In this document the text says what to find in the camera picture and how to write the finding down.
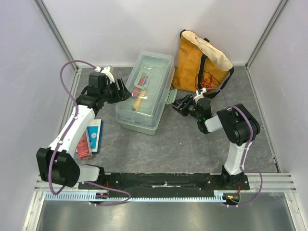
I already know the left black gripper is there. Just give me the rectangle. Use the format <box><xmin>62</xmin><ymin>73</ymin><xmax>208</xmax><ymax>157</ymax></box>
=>
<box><xmin>101</xmin><ymin>78</ymin><xmax>132</xmax><ymax>104</ymax></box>

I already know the yellow utility knife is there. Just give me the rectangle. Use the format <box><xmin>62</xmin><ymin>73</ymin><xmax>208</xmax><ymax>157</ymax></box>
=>
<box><xmin>133</xmin><ymin>90</ymin><xmax>147</xmax><ymax>111</ymax></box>

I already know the red black utility knife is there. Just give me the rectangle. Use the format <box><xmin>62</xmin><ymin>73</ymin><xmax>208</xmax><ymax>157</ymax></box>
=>
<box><xmin>132</xmin><ymin>74</ymin><xmax>148</xmax><ymax>97</ymax></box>

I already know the green plastic tool box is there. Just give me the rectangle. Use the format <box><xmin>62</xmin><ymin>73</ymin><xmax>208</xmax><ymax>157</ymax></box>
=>
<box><xmin>115</xmin><ymin>51</ymin><xmax>177</xmax><ymax>135</ymax></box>

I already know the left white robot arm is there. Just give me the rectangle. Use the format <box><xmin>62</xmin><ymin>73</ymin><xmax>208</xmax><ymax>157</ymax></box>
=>
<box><xmin>36</xmin><ymin>73</ymin><xmax>131</xmax><ymax>189</ymax></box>

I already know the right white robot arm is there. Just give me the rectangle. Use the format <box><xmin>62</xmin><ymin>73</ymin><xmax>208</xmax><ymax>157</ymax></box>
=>
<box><xmin>172</xmin><ymin>94</ymin><xmax>260</xmax><ymax>190</ymax></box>

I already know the yellow tote bag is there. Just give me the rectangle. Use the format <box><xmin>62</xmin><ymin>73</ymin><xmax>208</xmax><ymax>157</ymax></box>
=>
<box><xmin>172</xmin><ymin>30</ymin><xmax>234</xmax><ymax>99</ymax></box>

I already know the blue white box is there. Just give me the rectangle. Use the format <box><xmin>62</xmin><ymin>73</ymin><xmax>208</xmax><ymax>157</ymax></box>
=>
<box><xmin>87</xmin><ymin>119</ymin><xmax>103</xmax><ymax>154</ymax></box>

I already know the red box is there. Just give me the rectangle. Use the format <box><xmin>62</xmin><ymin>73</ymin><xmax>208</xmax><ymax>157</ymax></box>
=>
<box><xmin>77</xmin><ymin>130</ymin><xmax>92</xmax><ymax>159</ymax></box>

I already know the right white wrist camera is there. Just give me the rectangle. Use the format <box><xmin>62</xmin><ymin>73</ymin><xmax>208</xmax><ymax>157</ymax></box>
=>
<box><xmin>193</xmin><ymin>88</ymin><xmax>207</xmax><ymax>103</ymax></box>

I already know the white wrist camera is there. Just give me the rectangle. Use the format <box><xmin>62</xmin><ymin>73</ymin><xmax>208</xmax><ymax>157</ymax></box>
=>
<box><xmin>193</xmin><ymin>88</ymin><xmax>207</xmax><ymax>103</ymax></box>
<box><xmin>94</xmin><ymin>65</ymin><xmax>115</xmax><ymax>83</ymax></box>

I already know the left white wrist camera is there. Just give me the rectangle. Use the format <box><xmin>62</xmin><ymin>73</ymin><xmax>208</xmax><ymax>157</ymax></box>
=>
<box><xmin>94</xmin><ymin>65</ymin><xmax>115</xmax><ymax>83</ymax></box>

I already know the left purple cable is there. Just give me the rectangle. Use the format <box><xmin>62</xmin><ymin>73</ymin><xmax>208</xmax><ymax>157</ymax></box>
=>
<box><xmin>48</xmin><ymin>60</ymin><xmax>132</xmax><ymax>206</ymax></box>

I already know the purple cable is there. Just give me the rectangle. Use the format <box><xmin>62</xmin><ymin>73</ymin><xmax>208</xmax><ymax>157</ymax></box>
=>
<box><xmin>48</xmin><ymin>60</ymin><xmax>132</xmax><ymax>206</ymax></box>
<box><xmin>204</xmin><ymin>87</ymin><xmax>263</xmax><ymax>207</ymax></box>

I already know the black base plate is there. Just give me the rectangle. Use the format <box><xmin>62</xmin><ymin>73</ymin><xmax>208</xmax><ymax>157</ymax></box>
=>
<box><xmin>78</xmin><ymin>172</ymin><xmax>250</xmax><ymax>202</ymax></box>

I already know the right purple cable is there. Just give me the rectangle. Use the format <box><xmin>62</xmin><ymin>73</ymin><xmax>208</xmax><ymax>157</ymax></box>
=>
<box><xmin>204</xmin><ymin>87</ymin><xmax>263</xmax><ymax>207</ymax></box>

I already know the blue cable duct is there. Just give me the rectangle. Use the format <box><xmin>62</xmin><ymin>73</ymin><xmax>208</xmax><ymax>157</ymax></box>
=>
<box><xmin>45</xmin><ymin>192</ymin><xmax>226</xmax><ymax>203</ymax></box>

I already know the aluminium frame rail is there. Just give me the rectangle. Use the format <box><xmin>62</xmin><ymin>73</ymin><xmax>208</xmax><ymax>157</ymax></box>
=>
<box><xmin>34</xmin><ymin>173</ymin><xmax>296</xmax><ymax>193</ymax></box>

